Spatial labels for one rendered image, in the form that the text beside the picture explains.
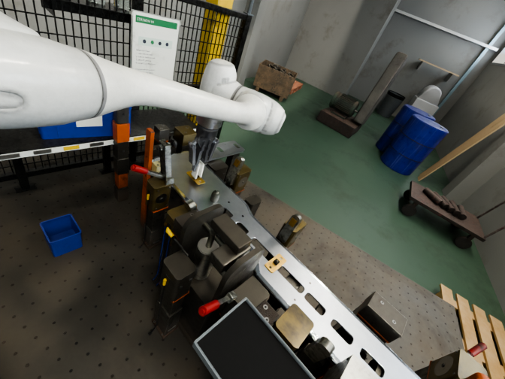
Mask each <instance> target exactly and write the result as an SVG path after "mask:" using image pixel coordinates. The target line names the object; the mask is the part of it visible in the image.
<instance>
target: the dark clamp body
mask: <svg viewBox="0 0 505 379"><path fill-rule="evenodd" d="M234 292H235V293H236V295H237V298H236V299H235V300H234V301H233V302H231V303H227V302H226V303H225V306H224V308H223V309H222V311H221V312H220V313H219V315H220V316H221V317H220V319H221V318H222V317H223V316H224V315H225V314H227V313H228V312H229V311H230V310H231V309H232V308H233V307H234V306H235V305H237V304H238V303H239V302H240V301H242V300H243V299H244V298H245V297H247V298H248V299H249V300H250V301H251V303H252V304H253V305H254V306H255V307H256V308H257V307H258V306H259V305H260V304H261V303H262V302H263V301H264V300H266V299H267V297H268V296H269V292H268V291H267V290H266V289H265V288H264V287H263V286H262V284H261V283H260V282H259V281H258V280H257V279H256V278H255V277H250V278H249V279H248V280H246V281H245V282H244V283H242V284H241V285H240V286H239V287H238V288H237V289H235V290H234Z"/></svg>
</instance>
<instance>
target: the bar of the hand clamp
mask: <svg viewBox="0 0 505 379"><path fill-rule="evenodd" d="M171 146H172V147H173V148H175V147H177V142H176V140H174V139H171V141H170V142H167V144H166V140H165V139H163V140H159V145H158V147H157V148H156V149H157V150H159V156H160V167H161V174H164V175H165V180H167V179H168V178H170V177H171Z"/></svg>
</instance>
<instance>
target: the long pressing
mask: <svg viewBox="0 0 505 379"><path fill-rule="evenodd" d="M171 171H172V172H171V177H172V178H173V179H174V183H173V184H171V188H172V190H173V191H174V192H175V193H176V194H177V195H178V197H179V198H180V199H181V200H182V201H183V202H186V201H188V200H190V199H192V200H193V201H194V202H195V203H196V205H197V212H199V211H202V210H204V209H205V208H209V207H210V206H213V205H216V204H221V206H223V207H224V208H225V209H226V210H227V211H228V212H229V213H230V214H231V215H232V217H231V218H232V219H233V221H235V222H236V223H240V224H241V225H242V226H243V227H244V228H245V229H246V230H247V231H248V233H247V235H248V236H249V237H250V238H251V239H256V240H257V241H258V242H259V243H260V244H261V245H262V246H263V248H264V249H266V251H267V252H269V254H270V255H272V257H275V256H276V255H277V254H278V253H279V254H281V255H282V256H283V257H284V258H285V259H286V262H285V263H284V264H283V265H282V267H284V269H285V270H287V272H288V273H290V275H291V276H293V278H294V279H296V281H297V282H299V284H300V285H302V287H303V288H304V291H303V292H302V293H299V292H298V291H297V290H296V289H295V288H294V287H293V286H292V285H291V284H290V283H289V282H288V281H287V280H286V279H285V278H284V277H283V276H282V275H281V274H280V273H279V272H278V271H277V270H276V271H275V272H274V273H271V272H270V271H269V270H268V269H267V268H266V267H265V264H266V263H267V262H268V261H267V260H266V258H265V257H264V256H263V255H262V257H261V259H260V260H259V262H258V264H257V265H256V267H255V268H254V270H253V274H254V276H255V278H256V279H257V280H258V281H259V282H260V283H261V284H262V286H263V287H264V288H265V289H266V290H267V291H268V292H269V294H270V295H271V297H272V298H273V299H274V300H275V301H276V302H277V304H278V305H279V306H280V307H281V308H282V309H283V310H284V311H285V312H286V310H287V309H288V308H289V306H291V305H292V304H296V305H297V306H298V307H299V308H300V309H301V310H302V311H303V312H304V313H305V314H306V315H307V316H308V317H309V318H310V319H311V320H312V321H313V323H314V327H313V329H312V331H311V332H310V333H309V334H308V336H307V337H308V338H309V339H310V340H311V341H312V342H314V341H316V340H317V339H319V338H321V337H322V336H324V337H327V338H328V339H329V340H330V341H331V342H332V343H333V344H334V346H335V350H334V352H333V353H332V354H331V355H330V356H329V357H328V358H327V359H328V360H329V361H330V362H331V364H332V365H336V364H338V363H339V362H341V361H343V360H344V359H346V358H347V357H349V356H351V355H353V354H355V355H356V356H357V357H358V358H359V359H360V360H361V362H362V363H363V364H364V365H365V366H366V367H367V368H368V369H369V370H370V371H371V372H372V373H373V374H374V375H375V376H376V377H377V378H378V379H421V378H420V377H419V376H418V375H417V374H416V373H415V372H414V371H413V370H412V369H411V368H410V367H409V366H408V365H407V364H406V363H405V362H404V361H403V360H402V359H401V358H400V357H398V356H397V355H396V354H395V353H394V352H393V351H392V350H391V349H390V348H389V347H388V346H387V345H386V344H385V343H384V342H383V341H382V340H381V339H380V338H379V337H378V336H377V335H376V334H374V333H373V332H372V331H371V330H370V329H369V328H368V327H367V326H366V325H365V324H364V323H363V322H362V321H361V320H360V319H359V318H358V317H357V316H356V315H355V314H354V313H353V312H352V311H351V310H350V309H348V307H347V306H345V304H344V303H342V301H341V300H339V298H338V297H336V295H335V294H333V292H332V291H330V289H329V288H327V287H326V286H325V285H324V284H323V283H322V282H321V281H320V280H319V279H318V278H317V277H316V276H315V275H314V274H313V273H312V272H311V271H310V270H309V269H308V268H307V267H306V266H305V265H303V264H302V263H301V262H300V261H299V260H298V259H297V258H296V257H295V256H294V255H293V254H292V253H291V252H290V251H289V250H288V249H287V248H286V247H285V246H284V245H283V244H282V243H281V242H280V241H278V240H277V239H276V238H275V237H274V236H273V235H272V234H271V233H270V232H269V231H268V230H267V229H266V228H265V227H264V226H263V225H262V224H261V223H260V222H259V221H258V220H257V219H256V218H255V217H254V216H253V214H252V212H251V210H250V209H249V206H248V204H247V203H246V202H245V201H244V200H243V199H242V198H241V197H240V196H239V195H238V194H237V193H236V192H235V191H234V190H232V189H231V188H230V187H229V186H228V185H227V184H226V183H225V182H224V181H223V180H222V179H221V178H220V177H219V176H218V175H217V174H215V173H214V172H213V171H212V170H211V169H210V168H209V167H208V166H207V165H205V167H204V170H203V173H202V176H201V178H202V179H203V180H204V181H205V183H203V184H200V185H197V183H196V182H194V180H193V179H192V178H191V177H190V176H189V175H188V174H187V173H186V172H188V171H192V164H191V163H190V162H189V151H183V152H179V153H172V154H171ZM214 190H218V191H219V200H218V202H217V203H213V202H211V201H210V197H211V194H212V192H213V191H214ZM228 202H230V203H228ZM242 215H243V217H242ZM309 282H311V284H309ZM306 294H310V295H311V296H312V297H313V298H314V299H315V300H316V301H317V302H318V303H319V304H320V305H321V306H322V307H323V308H324V309H325V313H324V314H323V315H320V314H319V313H318V312H317V311H316V310H315V309H314V308H313V307H312V306H311V305H310V304H309V303H308V302H307V301H306V300H305V298H304V297H305V296H306ZM294 299H295V300H296V301H294ZM332 320H336V321H337V322H338V323H339V324H340V325H341V326H342V327H343V328H344V329H345V331H346V332H347V333H348V334H349V335H350V336H351V337H352V343H351V344H347V343H346V342H345V341H344V340H343V339H342V337H341V336H340V335H339V334H338V333H337V332H336V331H335V330H334V329H333V328H332V327H331V321H332ZM361 349H363V350H365V351H366V352H367V353H368V354H369V355H370V356H371V357H372V358H373V359H374V360H375V361H376V362H377V363H378V364H379V365H380V366H381V367H382V369H383V376H382V377H380V376H379V375H378V374H377V373H376V372H375V371H374V370H373V369H372V368H371V367H370V366H369V365H368V364H367V363H366V362H365V361H364V360H363V359H362V358H361V357H360V352H361Z"/></svg>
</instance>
